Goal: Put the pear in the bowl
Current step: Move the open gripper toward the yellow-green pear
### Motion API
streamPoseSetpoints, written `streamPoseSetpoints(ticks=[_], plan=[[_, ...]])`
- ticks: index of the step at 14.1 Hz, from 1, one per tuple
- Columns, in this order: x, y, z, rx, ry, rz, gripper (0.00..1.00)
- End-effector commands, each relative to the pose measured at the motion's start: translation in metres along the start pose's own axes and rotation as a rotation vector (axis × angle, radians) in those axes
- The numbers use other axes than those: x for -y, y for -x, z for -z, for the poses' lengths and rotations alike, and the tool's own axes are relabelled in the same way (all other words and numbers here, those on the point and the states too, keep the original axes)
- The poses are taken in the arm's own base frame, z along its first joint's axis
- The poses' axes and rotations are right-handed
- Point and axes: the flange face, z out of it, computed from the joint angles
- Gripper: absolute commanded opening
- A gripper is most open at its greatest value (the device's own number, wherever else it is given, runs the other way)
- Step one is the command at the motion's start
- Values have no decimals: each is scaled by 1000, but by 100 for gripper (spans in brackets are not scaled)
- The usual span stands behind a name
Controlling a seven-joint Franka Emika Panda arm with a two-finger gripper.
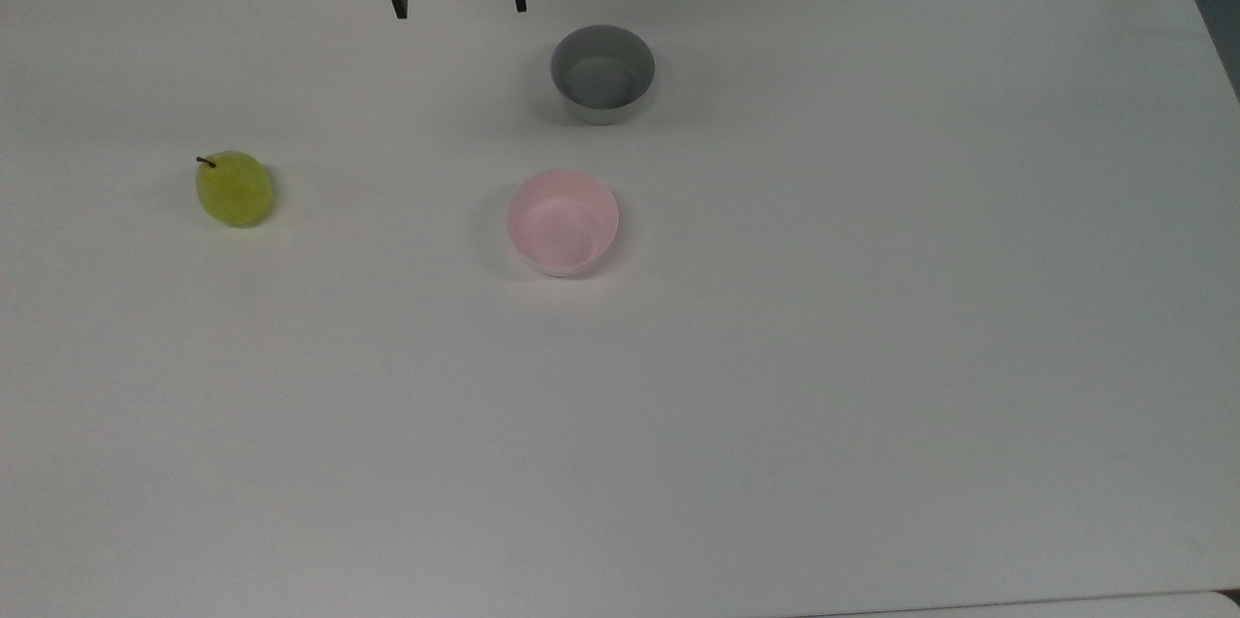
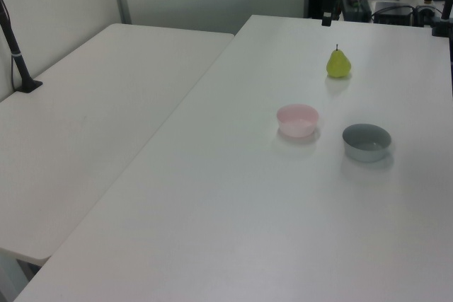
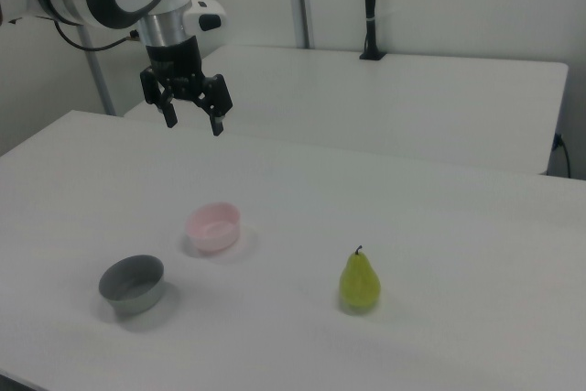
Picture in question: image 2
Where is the white side table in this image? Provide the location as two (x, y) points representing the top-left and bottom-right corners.
(0, 23), (236, 267)

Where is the black camera pole, flat base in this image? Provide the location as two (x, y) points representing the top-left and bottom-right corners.
(0, 0), (44, 93)

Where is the black clamp camera stand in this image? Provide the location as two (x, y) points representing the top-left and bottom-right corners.
(430, 0), (453, 38)

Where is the green yellow pear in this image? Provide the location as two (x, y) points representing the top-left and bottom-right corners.
(326, 44), (352, 79)

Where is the black box device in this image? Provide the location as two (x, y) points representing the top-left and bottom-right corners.
(372, 4), (415, 25)

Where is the pink plastic bowl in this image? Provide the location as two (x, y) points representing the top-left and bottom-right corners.
(276, 103), (320, 138)

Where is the grey plastic bowl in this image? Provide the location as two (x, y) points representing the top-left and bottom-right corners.
(341, 123), (393, 163)

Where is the black green electronic device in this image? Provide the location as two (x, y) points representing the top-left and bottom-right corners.
(340, 0), (372, 22)

